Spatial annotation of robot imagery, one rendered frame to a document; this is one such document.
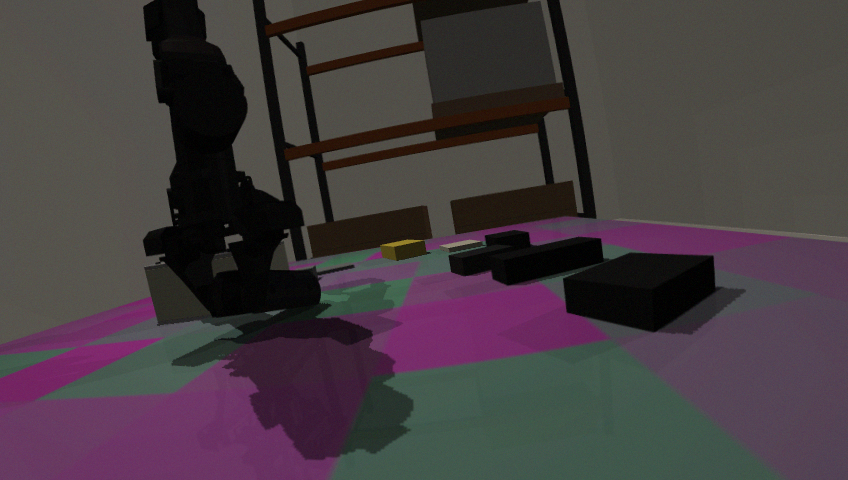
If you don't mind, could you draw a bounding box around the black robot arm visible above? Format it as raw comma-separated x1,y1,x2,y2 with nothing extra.
143,0,248,183

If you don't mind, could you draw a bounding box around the yellow rectangular block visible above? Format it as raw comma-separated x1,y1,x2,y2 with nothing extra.
380,240,427,261

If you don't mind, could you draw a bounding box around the beige flat square tile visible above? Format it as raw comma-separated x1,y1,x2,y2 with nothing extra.
439,240,483,253

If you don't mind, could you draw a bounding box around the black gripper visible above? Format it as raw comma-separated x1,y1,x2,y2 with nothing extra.
143,159,304,311

